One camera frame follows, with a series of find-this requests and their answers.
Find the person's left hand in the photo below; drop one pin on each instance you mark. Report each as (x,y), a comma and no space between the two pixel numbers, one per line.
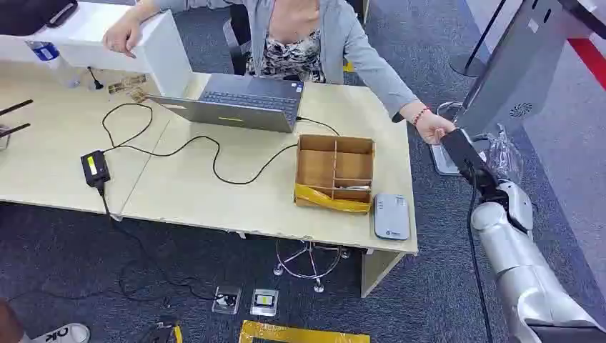
(433,128)

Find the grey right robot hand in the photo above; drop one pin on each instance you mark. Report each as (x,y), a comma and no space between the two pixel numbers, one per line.
(466,154)

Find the person's right hand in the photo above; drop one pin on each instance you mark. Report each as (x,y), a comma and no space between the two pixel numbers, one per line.
(120,37)

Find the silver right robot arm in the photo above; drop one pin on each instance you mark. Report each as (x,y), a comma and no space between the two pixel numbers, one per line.
(518,265)

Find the white box shelf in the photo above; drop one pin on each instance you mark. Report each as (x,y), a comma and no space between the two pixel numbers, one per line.
(156,47)

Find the clear plastic wrap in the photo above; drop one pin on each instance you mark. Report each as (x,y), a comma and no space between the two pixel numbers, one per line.
(506,156)

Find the printed cards on desk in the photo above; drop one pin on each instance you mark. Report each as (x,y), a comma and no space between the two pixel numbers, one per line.
(127,84)

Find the small black antenna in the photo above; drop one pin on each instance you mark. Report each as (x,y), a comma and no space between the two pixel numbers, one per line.
(94,80)

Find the clear water bottle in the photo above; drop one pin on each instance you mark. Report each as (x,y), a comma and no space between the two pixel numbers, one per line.
(54,61)

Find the black round stand base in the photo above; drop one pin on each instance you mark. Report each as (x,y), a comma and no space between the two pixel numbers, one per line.
(466,64)

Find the grey kiosk stand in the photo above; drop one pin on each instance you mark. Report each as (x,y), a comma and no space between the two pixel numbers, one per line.
(511,71)

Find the black bag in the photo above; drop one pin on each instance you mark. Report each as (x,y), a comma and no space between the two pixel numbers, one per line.
(28,14)

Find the grey card reader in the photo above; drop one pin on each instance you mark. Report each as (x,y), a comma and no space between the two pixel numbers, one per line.
(391,217)

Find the card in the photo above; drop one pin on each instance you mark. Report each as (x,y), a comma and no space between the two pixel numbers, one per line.
(352,187)

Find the wooden card box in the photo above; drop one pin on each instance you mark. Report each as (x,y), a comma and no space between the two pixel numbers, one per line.
(334,165)

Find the black rod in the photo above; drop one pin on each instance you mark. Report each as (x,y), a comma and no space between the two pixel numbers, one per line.
(14,108)
(14,130)

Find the black power adapter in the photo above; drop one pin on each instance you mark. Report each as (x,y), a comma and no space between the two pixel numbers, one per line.
(95,168)

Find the grey laptop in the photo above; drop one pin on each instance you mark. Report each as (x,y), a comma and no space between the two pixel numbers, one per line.
(246,106)

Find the person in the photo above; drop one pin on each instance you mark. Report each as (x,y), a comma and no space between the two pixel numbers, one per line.
(303,42)

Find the chrome stool base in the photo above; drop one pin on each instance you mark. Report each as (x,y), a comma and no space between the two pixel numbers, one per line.
(310,265)

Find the floor socket with yellow label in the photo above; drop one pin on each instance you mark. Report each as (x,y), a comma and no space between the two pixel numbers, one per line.
(264,302)

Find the floor socket with plug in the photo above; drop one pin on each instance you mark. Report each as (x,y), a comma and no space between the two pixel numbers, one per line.
(226,299)

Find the black yellow floor device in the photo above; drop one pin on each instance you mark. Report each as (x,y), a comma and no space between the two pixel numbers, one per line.
(163,333)

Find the white shoe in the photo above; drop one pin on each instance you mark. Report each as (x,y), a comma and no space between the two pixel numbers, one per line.
(61,333)

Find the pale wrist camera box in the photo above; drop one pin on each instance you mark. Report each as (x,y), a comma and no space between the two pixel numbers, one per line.
(518,201)

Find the yellow tape floor frame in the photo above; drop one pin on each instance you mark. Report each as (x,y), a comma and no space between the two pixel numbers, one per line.
(303,335)

